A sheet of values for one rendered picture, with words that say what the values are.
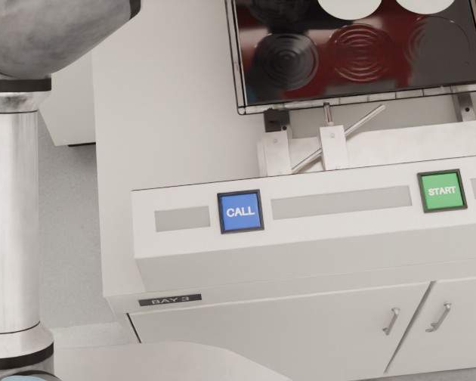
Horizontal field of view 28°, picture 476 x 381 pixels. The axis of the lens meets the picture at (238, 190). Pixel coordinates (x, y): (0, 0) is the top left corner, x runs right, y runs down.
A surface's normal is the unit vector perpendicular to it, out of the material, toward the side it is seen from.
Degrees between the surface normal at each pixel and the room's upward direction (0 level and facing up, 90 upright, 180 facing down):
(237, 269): 90
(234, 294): 90
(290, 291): 90
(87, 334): 0
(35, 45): 68
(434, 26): 0
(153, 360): 0
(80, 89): 90
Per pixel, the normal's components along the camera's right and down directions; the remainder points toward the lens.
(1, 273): 0.29, 0.16
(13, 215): 0.55, 0.15
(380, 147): -0.02, -0.40
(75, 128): 0.10, 0.91
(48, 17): 0.10, 0.33
